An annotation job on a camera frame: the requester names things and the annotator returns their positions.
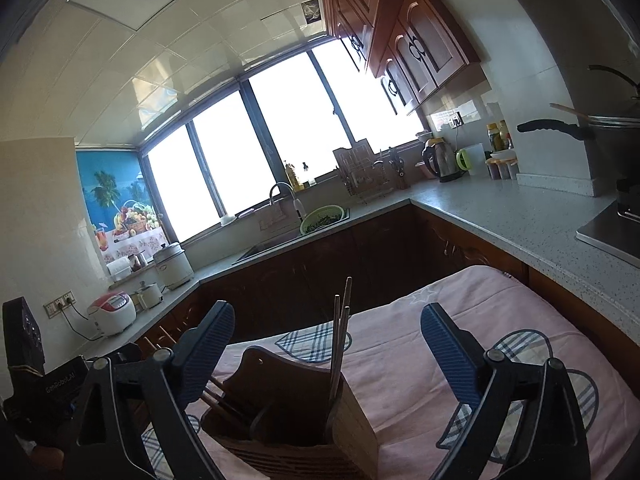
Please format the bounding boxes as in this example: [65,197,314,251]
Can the steel electric kettle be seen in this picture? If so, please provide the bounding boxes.
[421,136,469,184]

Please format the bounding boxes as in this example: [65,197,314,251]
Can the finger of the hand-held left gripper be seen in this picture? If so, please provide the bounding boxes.
[111,346,150,367]

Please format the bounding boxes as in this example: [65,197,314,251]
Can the hanging dish cloth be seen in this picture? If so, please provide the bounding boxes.
[257,204,291,231]

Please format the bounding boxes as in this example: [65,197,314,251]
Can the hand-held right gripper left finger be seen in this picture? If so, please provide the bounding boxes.
[70,300,237,480]

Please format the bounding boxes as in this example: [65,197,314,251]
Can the white rice cooker red lid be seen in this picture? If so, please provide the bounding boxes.
[87,292,137,337]

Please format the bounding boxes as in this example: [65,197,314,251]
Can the gas stove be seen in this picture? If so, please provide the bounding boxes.
[575,179,640,269]

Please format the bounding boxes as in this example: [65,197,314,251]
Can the plain wooden chopstick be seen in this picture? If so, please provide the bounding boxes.
[334,304,350,396]
[328,295,342,397]
[332,276,354,391]

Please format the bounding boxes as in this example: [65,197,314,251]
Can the small white stew pot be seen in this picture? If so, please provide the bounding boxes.
[135,281,165,310]

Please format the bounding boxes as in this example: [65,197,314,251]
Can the pink printed tablecloth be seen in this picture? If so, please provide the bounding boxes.
[140,265,628,480]

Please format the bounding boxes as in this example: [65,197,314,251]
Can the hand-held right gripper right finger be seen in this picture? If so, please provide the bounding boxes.
[420,302,592,480]

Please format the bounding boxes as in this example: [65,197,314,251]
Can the spice jar set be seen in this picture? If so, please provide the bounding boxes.
[485,152,520,181]

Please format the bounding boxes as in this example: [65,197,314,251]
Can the wooden upper kitchen cabinets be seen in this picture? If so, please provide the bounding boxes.
[315,0,489,117]

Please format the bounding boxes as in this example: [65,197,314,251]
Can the dish drying rack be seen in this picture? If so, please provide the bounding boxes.
[332,137,399,206]

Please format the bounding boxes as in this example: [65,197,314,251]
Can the wall power socket strip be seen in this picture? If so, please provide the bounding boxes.
[42,288,77,317]

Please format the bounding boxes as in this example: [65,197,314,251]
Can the green colander with vegetables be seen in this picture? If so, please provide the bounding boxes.
[299,204,347,236]

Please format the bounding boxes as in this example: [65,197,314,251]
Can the wooden kitchen cabinets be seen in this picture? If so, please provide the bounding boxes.
[315,0,489,117]
[134,202,640,362]

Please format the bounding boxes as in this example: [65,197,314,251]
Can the wooden utensil holder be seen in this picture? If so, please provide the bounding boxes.
[200,344,382,480]

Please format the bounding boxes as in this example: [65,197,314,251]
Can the large kitchen window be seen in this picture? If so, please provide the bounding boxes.
[140,37,427,244]

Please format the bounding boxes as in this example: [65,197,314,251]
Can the black power cable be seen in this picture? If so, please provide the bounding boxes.
[59,304,102,344]

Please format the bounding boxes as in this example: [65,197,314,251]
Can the black wok with lid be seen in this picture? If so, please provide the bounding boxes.
[516,63,640,182]

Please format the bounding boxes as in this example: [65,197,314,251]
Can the grey speckled kitchen countertop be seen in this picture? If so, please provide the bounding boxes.
[84,175,640,357]

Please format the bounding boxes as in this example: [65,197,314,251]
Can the knife holder with knives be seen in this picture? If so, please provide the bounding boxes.
[387,145,412,190]

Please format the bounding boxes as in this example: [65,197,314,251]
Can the wooden lower kitchen cabinets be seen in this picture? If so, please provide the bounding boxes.
[134,202,640,362]

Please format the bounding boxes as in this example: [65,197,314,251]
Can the large white electric cooker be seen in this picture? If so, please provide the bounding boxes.
[152,241,195,291]

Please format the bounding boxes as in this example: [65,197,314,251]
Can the green and white jug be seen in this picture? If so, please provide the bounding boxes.
[454,142,489,177]

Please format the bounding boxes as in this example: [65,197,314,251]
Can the yellow capped condiment bottles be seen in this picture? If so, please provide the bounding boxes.
[485,119,514,154]

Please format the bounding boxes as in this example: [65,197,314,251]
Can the curved steel faucet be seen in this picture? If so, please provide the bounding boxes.
[268,181,307,221]

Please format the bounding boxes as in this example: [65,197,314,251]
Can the tropical fruit wall poster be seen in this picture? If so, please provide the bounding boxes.
[76,149,169,266]

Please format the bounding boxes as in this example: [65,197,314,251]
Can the paper towel roll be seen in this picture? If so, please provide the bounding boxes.
[107,255,134,282]

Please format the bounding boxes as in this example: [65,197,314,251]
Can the steel kitchen sink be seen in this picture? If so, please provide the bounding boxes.
[230,212,354,266]

